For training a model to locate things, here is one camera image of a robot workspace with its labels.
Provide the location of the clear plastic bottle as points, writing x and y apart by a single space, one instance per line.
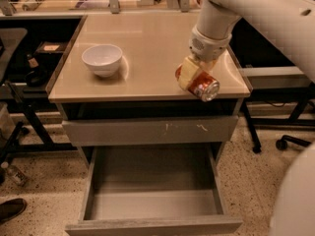
14 173

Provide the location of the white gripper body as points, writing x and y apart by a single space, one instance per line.
207 48

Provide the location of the open grey middle drawer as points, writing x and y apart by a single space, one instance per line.
168 190

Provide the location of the orange coke can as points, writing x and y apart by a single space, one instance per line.
204 86

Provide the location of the closed grey top drawer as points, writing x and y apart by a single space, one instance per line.
149 131

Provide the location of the black shoe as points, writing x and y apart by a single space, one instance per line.
11 209

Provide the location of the grey drawer cabinet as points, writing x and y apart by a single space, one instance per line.
153 46

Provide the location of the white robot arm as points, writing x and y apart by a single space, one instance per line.
289 26

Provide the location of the white bowl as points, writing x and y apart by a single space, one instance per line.
103 60

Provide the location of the black table leg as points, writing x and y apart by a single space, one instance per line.
256 142

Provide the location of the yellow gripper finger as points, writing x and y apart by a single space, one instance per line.
187 71
208 67

